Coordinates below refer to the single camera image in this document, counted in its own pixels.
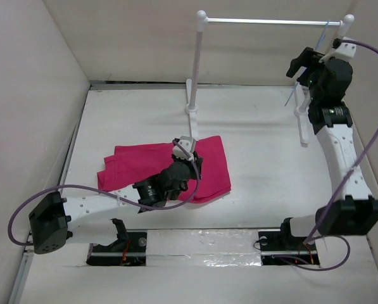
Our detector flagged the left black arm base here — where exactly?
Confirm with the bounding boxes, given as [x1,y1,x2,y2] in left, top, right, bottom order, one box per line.
[86,219,148,267]

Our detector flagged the silver taped centre panel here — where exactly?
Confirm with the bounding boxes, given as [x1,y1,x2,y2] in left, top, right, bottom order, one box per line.
[146,229,261,267]

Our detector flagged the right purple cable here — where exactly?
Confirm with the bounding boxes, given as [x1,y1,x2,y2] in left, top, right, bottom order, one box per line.
[289,39,378,270]

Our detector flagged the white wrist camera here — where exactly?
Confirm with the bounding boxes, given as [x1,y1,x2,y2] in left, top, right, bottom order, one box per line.
[172,136,196,161]
[319,39,356,63]

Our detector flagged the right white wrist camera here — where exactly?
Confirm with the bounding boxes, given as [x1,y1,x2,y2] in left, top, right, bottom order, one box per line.
[319,39,356,63]

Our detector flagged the white clothes rack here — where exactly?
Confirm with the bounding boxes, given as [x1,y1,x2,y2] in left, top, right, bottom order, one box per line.
[185,10,355,140]

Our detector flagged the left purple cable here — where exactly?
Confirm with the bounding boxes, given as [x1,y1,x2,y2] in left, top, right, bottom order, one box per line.
[7,139,201,246]

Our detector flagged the light blue wire hanger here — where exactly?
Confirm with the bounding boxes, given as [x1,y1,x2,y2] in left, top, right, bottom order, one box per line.
[284,20,330,106]

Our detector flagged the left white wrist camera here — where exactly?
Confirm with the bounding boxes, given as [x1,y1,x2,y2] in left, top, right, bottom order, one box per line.
[172,136,196,161]

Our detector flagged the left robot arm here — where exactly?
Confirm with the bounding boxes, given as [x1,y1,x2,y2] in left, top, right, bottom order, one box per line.
[28,152,203,255]

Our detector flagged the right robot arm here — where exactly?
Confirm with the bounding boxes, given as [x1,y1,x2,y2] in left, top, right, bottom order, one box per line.
[279,40,378,250]

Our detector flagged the purple cable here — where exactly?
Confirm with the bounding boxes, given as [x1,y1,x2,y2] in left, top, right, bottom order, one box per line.
[7,139,201,246]
[289,39,378,270]

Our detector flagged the pink trousers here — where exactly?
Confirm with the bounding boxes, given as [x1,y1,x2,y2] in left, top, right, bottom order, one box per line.
[97,136,231,204]

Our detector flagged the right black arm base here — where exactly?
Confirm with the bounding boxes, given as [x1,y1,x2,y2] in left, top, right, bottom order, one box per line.
[253,218,320,266]

